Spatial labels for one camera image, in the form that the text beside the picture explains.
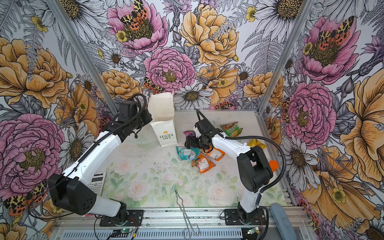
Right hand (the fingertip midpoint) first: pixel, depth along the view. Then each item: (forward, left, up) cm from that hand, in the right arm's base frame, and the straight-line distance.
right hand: (193, 148), depth 89 cm
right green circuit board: (-39, -27, -10) cm, 49 cm away
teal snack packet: (0, +3, -5) cm, 6 cm away
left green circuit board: (-38, +32, -9) cm, 51 cm away
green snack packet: (+16, -27, -4) cm, 32 cm away
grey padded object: (-37, -41, -7) cm, 56 cm away
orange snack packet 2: (-8, -6, -4) cm, 11 cm away
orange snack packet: (-1, -14, -5) cm, 15 cm away
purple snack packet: (+14, +2, -3) cm, 15 cm away
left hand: (+8, +22, +18) cm, 29 cm away
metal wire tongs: (-37, 0, -9) cm, 39 cm away
